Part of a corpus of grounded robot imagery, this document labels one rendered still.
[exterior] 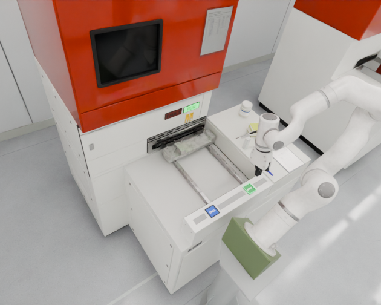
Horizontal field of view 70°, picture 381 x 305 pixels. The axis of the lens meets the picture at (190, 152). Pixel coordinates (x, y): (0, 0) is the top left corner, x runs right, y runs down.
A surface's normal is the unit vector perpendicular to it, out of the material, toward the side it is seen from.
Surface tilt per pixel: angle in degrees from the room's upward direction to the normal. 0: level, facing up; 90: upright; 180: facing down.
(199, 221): 0
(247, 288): 0
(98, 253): 0
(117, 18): 90
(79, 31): 90
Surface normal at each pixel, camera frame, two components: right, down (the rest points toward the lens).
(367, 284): 0.12, -0.67
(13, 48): 0.58, 0.65
